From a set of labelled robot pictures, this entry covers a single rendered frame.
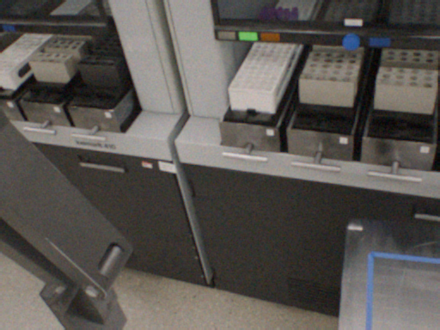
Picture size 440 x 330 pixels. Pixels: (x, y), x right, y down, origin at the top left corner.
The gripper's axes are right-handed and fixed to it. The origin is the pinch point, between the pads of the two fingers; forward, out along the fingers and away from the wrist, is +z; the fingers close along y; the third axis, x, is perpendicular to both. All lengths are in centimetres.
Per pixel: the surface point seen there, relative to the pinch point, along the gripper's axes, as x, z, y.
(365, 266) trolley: 35, 38, 18
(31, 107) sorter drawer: 66, 41, -69
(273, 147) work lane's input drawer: 66, 45, -5
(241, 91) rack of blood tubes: 70, 34, -12
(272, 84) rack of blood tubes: 74, 35, -6
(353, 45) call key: 71, 23, 11
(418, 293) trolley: 32, 38, 26
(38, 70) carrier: 74, 35, -69
